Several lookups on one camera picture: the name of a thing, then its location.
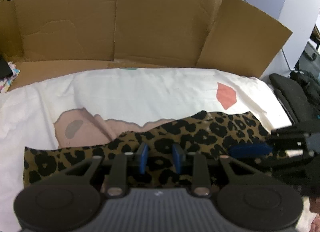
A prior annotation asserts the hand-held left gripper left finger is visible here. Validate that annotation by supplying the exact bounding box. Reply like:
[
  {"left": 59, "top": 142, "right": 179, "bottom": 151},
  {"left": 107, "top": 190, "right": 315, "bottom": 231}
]
[{"left": 59, "top": 142, "right": 149, "bottom": 196}]

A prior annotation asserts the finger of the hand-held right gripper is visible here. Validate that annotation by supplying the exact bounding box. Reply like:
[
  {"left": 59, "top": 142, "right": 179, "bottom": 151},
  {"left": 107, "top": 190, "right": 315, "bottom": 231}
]
[
  {"left": 271, "top": 125, "right": 310, "bottom": 145},
  {"left": 228, "top": 143, "right": 303, "bottom": 165}
]

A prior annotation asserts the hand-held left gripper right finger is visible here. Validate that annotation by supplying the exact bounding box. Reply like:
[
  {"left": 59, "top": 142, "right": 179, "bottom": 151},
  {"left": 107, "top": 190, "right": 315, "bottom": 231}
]
[{"left": 172, "top": 144, "right": 253, "bottom": 196}]

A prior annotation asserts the leopard print skirt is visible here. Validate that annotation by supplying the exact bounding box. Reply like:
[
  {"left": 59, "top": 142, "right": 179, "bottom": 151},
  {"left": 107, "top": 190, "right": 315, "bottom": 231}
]
[{"left": 24, "top": 110, "right": 275, "bottom": 189}]

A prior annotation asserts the black folded clothes stack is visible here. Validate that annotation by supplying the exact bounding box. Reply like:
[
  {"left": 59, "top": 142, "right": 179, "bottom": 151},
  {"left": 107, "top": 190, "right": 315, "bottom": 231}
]
[{"left": 269, "top": 73, "right": 313, "bottom": 125}]

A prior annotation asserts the person's right hand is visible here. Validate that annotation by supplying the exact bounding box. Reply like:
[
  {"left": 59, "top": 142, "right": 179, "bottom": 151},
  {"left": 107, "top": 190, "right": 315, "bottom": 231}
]
[{"left": 310, "top": 198, "right": 320, "bottom": 232}]

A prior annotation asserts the black jacket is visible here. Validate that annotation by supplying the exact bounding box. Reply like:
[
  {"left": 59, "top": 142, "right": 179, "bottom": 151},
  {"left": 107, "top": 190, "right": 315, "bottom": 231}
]
[{"left": 290, "top": 70, "right": 320, "bottom": 122}]

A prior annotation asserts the bear print blanket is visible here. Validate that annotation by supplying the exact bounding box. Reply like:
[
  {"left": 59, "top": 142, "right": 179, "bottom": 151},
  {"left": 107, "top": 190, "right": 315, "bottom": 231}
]
[{"left": 0, "top": 68, "right": 293, "bottom": 222}]

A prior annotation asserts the grey bag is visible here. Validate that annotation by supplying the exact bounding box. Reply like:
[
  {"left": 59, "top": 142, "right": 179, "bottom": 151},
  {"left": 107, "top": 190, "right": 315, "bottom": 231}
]
[{"left": 299, "top": 39, "right": 320, "bottom": 72}]

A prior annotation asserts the brown cardboard sheet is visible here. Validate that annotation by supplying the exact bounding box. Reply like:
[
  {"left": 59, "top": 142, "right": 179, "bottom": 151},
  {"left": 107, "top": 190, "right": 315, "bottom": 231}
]
[{"left": 0, "top": 0, "right": 293, "bottom": 92}]

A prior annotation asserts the pastel patterned cloth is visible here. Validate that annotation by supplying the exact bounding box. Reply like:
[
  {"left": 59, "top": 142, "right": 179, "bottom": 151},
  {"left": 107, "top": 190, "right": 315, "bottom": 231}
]
[{"left": 0, "top": 61, "right": 20, "bottom": 93}]

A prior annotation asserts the black cloth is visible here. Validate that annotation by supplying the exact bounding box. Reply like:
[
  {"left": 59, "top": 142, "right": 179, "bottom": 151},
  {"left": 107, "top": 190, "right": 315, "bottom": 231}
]
[{"left": 0, "top": 54, "right": 13, "bottom": 78}]

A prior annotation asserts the white cable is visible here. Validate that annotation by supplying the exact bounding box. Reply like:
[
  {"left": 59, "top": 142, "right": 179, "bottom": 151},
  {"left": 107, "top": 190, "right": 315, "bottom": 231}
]
[{"left": 281, "top": 47, "right": 293, "bottom": 71}]

